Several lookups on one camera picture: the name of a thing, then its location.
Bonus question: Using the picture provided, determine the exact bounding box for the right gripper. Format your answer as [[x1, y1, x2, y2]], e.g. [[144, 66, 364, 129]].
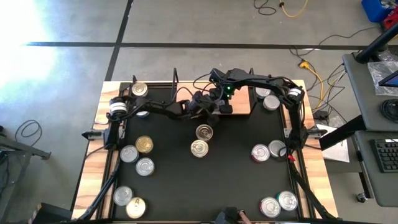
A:
[[215, 83, 234, 114]]

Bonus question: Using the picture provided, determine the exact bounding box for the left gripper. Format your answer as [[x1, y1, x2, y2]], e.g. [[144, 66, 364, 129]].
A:
[[185, 90, 220, 127]]

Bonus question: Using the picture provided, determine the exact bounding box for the silver can green white label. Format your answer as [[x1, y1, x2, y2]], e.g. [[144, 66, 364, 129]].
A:
[[262, 94, 281, 111]]

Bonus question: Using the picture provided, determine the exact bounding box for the silver can red label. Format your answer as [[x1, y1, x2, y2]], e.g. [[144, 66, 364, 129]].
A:
[[251, 143, 271, 163], [260, 196, 282, 218]]

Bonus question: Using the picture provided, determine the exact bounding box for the silver can blue label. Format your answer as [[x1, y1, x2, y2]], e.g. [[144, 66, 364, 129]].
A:
[[255, 87, 271, 99]]

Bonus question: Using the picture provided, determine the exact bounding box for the pale gold tin can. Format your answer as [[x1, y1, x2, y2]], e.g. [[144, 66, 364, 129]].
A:
[[131, 82, 149, 98], [125, 197, 147, 220]]

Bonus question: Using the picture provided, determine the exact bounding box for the black power adapter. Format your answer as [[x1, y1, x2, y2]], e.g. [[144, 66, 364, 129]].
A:
[[312, 110, 331, 123]]

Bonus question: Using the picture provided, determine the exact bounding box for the black desk beam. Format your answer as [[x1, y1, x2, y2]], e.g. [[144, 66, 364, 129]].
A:
[[318, 114, 367, 152]]

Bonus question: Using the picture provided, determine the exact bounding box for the white paper sheet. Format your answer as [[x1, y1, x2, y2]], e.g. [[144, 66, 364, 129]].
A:
[[315, 123, 351, 164]]

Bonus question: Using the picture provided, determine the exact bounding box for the grey desk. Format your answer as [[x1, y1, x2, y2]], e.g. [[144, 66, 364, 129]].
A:
[[341, 52, 398, 208]]

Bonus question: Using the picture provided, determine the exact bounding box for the clear plastic bag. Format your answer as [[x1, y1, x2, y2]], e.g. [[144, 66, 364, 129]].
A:
[[366, 49, 398, 96]]

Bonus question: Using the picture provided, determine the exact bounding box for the black keyboard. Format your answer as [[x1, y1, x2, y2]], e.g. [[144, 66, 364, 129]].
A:
[[369, 138, 398, 174]]

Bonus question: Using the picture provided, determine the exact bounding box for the blue screen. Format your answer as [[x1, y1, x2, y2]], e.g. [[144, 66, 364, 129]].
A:
[[377, 70, 398, 88]]

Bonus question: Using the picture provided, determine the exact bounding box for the blue plastic bin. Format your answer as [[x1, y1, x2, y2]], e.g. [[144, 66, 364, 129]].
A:
[[360, 0, 393, 24]]

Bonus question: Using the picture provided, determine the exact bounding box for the red crate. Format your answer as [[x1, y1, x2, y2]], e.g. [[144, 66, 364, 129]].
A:
[[382, 14, 398, 31]]

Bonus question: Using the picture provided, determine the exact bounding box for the grey metal stand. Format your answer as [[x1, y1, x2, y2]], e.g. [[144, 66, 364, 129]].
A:
[[0, 124, 52, 224]]

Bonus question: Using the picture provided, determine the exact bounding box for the black box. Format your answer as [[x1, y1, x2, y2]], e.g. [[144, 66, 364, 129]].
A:
[[30, 202, 73, 224]]

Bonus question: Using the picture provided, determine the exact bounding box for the yellow extension cord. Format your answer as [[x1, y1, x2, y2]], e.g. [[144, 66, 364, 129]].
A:
[[297, 59, 346, 113]]

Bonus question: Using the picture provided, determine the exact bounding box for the grey base bracket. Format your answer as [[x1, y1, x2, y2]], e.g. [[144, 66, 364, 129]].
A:
[[81, 129, 105, 141], [283, 126, 328, 139]]

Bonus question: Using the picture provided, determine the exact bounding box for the black cable loop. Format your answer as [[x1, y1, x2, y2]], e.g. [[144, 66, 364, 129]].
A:
[[14, 119, 43, 147], [252, 0, 277, 16]]

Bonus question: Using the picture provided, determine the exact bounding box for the black cable bundle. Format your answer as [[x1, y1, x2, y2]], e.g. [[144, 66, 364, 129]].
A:
[[306, 62, 348, 114]]

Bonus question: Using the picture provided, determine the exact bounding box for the yellow cable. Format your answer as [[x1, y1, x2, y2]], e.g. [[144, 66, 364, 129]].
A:
[[280, 0, 309, 19]]

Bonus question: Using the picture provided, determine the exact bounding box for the black aluminium table frame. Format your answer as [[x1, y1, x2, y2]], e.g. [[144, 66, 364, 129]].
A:
[[70, 80, 340, 224]]

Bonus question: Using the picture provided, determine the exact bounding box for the long black cable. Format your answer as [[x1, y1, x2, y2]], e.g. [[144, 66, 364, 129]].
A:
[[287, 26, 381, 58]]

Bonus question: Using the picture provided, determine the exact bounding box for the coiled black cable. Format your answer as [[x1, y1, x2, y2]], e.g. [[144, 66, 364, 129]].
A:
[[378, 98, 398, 123]]

